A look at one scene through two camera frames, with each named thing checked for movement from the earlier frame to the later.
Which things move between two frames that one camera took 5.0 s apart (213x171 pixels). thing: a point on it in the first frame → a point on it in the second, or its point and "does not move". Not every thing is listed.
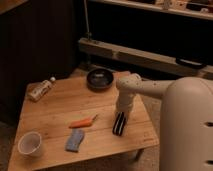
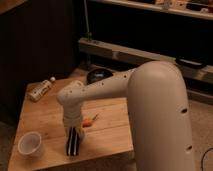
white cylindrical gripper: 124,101 → 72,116
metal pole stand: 88,35 does not move
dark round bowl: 100,80 does not move
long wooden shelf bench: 143,58 does not move
